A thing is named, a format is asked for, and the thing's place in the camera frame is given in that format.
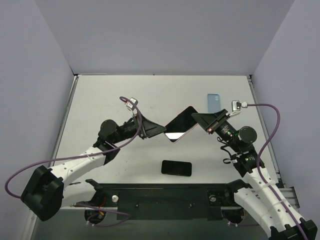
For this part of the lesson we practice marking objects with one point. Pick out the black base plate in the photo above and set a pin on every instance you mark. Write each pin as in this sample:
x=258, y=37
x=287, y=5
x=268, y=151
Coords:
x=182, y=201

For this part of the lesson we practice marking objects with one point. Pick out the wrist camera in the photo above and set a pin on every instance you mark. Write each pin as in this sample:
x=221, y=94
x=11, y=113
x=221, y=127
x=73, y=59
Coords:
x=131, y=104
x=236, y=107

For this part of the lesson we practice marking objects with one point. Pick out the black phone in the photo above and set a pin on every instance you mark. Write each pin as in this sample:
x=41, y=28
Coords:
x=176, y=168

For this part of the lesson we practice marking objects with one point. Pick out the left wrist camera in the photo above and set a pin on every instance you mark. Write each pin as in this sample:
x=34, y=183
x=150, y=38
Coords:
x=131, y=104

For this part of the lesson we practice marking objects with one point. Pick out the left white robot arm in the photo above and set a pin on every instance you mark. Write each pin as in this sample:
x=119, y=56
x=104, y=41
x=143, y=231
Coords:
x=44, y=193

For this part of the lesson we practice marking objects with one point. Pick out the blue phone case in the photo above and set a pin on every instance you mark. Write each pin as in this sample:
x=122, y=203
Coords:
x=213, y=103

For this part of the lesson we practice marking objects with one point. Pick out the aluminium frame rail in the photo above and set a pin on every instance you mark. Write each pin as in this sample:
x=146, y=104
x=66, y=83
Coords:
x=51, y=118

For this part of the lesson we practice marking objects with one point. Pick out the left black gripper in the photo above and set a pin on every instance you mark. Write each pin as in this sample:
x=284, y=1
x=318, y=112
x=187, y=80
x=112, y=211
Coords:
x=139, y=126

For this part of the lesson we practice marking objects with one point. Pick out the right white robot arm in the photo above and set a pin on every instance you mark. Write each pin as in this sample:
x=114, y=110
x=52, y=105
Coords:
x=256, y=192

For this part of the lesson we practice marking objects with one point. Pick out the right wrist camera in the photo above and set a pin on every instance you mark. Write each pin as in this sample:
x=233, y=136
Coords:
x=236, y=107

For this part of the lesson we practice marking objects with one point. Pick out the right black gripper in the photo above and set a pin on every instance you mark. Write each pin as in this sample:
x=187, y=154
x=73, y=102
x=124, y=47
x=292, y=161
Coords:
x=216, y=121

